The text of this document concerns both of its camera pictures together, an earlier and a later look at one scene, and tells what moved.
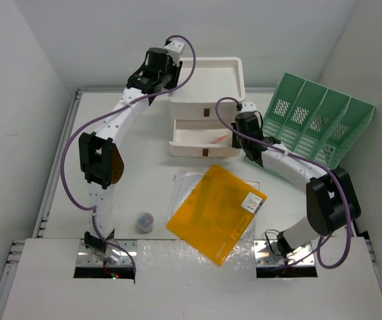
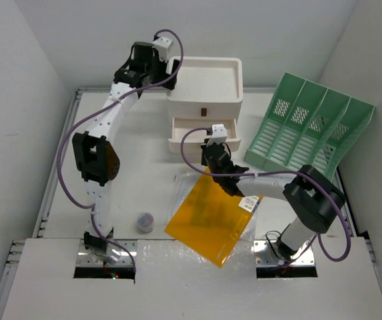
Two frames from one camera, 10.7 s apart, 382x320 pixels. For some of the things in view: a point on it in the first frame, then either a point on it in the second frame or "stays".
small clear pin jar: (145, 223) stays
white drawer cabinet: (195, 129) stays
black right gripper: (235, 143) to (204, 160)
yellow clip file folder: (217, 214) stays
